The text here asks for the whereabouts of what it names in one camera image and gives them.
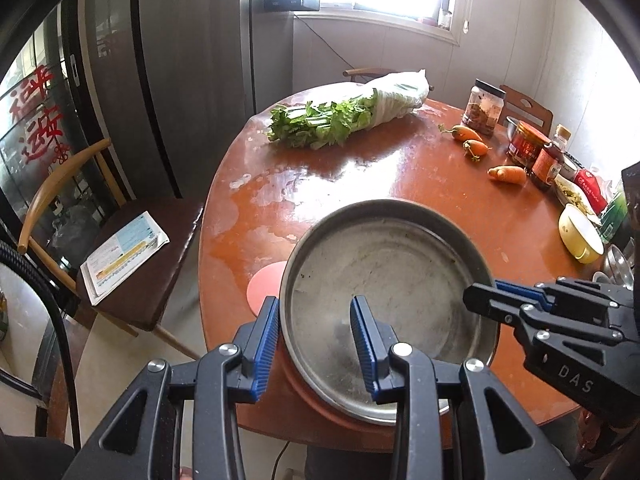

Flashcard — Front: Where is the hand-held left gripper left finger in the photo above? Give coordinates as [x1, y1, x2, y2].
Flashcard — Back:
[62, 296, 280, 480]

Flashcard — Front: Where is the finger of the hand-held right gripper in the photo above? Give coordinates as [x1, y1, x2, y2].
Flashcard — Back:
[495, 280, 640, 313]
[462, 283, 623, 348]

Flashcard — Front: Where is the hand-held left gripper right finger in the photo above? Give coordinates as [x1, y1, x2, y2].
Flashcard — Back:
[350, 296, 573, 480]

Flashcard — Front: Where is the yellow bowl with handle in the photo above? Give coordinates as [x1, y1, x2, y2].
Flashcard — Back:
[558, 203, 605, 265]

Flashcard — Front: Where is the round steel plate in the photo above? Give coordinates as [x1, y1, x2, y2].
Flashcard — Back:
[278, 199, 503, 427]

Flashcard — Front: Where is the medium steel bowl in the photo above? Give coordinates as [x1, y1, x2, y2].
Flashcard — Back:
[602, 243, 639, 282]

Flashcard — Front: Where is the white dish of food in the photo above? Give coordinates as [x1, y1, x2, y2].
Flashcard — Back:
[554, 172, 602, 222]

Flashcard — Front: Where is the orange carrot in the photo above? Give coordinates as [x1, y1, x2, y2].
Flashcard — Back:
[462, 139, 490, 162]
[488, 165, 528, 185]
[439, 124, 484, 143]

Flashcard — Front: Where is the green drink bottle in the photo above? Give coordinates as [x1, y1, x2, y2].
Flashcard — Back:
[599, 189, 629, 244]

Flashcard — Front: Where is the red tissue pack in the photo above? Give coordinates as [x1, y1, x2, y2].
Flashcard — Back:
[573, 168, 609, 212]

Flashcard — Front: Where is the sauce bottle with orange label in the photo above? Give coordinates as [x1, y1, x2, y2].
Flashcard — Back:
[529, 124, 573, 193]

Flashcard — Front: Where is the wooden armchair with brown seat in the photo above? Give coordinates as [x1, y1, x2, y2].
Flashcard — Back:
[17, 137, 205, 362]

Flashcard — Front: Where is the jar with red lid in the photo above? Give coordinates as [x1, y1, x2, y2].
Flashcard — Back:
[507, 120, 551, 169]

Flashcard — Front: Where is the printed booklet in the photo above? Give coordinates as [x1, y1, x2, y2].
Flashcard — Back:
[79, 211, 171, 307]

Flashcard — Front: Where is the wooden chair with cutout back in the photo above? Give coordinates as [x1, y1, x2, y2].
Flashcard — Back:
[497, 84, 554, 132]

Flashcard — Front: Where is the glass jar with black lid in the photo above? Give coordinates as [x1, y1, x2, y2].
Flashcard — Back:
[460, 78, 507, 137]

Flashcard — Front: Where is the bagged celery bunch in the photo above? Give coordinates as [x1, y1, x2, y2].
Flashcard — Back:
[267, 70, 432, 151]

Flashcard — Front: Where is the wooden chair with curved back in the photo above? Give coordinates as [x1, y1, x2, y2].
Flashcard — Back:
[343, 67, 397, 84]

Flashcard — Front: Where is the dark refrigerator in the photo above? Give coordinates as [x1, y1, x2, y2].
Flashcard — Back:
[65, 0, 294, 202]

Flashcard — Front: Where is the glass door with red characters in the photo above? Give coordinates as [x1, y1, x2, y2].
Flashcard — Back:
[0, 5, 122, 282]

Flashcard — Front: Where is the black box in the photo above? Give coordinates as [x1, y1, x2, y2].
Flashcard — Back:
[263, 0, 321, 13]

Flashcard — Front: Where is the thin wall cable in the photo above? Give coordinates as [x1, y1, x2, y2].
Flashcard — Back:
[294, 14, 372, 70]

